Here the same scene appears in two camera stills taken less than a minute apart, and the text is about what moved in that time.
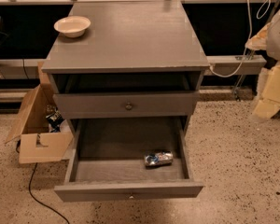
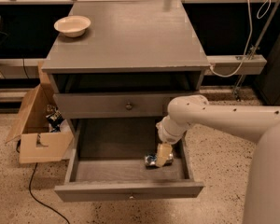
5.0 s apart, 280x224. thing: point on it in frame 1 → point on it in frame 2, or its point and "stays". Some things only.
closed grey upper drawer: (125, 105) stays
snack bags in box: (54, 119) stays
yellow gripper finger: (273, 90) → (163, 153)
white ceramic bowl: (73, 26) stays
